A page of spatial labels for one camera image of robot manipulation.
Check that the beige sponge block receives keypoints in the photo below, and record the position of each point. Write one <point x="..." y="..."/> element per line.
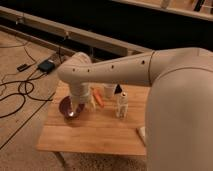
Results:
<point x="141" y="133"/>

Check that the dark red bowl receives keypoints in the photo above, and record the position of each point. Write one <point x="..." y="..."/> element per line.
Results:
<point x="65" y="108"/>

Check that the wooden table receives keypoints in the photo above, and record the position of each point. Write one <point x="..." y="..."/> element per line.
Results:
<point x="96" y="131"/>

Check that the orange carrot toy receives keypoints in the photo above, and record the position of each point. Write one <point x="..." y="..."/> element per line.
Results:
<point x="98" y="98"/>

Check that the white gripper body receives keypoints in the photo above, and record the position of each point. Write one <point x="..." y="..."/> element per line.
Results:
<point x="80" y="93"/>

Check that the black triangular object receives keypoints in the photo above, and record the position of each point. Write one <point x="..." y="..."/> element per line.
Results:
<point x="118" y="89"/>

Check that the black power adapter box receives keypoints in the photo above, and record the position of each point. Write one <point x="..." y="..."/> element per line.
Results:
<point x="46" y="66"/>

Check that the small black device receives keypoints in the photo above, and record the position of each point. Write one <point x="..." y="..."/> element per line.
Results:
<point x="23" y="67"/>

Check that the white paper cup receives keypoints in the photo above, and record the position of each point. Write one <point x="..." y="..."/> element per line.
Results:
<point x="109" y="90"/>

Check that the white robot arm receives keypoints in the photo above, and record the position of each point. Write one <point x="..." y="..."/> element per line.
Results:
<point x="179" y="110"/>

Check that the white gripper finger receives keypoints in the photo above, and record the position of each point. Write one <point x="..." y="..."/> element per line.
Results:
<point x="91" y="105"/>
<point x="77" y="108"/>

